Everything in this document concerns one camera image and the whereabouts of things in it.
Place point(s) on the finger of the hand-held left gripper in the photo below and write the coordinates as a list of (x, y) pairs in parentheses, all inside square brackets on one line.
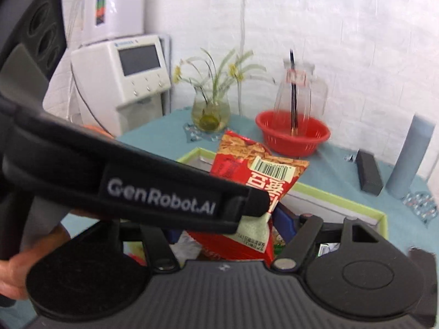
[(255, 202)]

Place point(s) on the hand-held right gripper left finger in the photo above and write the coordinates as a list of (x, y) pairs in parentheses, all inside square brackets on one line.
[(156, 243)]

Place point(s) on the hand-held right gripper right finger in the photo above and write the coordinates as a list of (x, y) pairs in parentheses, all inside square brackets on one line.
[(286, 222)]

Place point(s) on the red snack packet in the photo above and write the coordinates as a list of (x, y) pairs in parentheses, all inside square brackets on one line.
[(240, 164)]

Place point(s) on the green cardboard box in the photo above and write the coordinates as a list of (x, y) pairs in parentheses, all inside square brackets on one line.
[(329, 209)]

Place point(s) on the person's left hand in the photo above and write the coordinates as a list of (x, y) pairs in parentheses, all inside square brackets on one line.
[(13, 274)]

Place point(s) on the green white snack packet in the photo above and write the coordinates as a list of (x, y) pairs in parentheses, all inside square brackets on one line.
[(329, 249)]

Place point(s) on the red plastic basket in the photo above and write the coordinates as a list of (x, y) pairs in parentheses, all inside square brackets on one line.
[(291, 142)]

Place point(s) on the teal printed tablecloth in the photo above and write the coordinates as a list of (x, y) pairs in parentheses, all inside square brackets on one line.
[(343, 164)]

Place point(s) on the white machine with screen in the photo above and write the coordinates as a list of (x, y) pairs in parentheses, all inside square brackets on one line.
[(103, 75)]

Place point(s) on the small black box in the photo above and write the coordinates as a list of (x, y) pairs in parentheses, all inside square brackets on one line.
[(368, 174)]

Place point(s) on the glass vase with flowers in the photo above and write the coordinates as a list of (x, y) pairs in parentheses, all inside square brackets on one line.
[(209, 116)]

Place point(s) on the black straw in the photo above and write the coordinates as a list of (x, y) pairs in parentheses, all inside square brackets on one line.
[(293, 92)]

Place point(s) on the clear glass pitcher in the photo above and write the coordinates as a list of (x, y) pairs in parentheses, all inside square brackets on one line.
[(317, 96)]

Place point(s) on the grey cylinder bottle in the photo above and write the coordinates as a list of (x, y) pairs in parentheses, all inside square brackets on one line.
[(408, 157)]

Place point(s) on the white water purifier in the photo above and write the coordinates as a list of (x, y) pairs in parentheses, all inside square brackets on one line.
[(120, 7)]

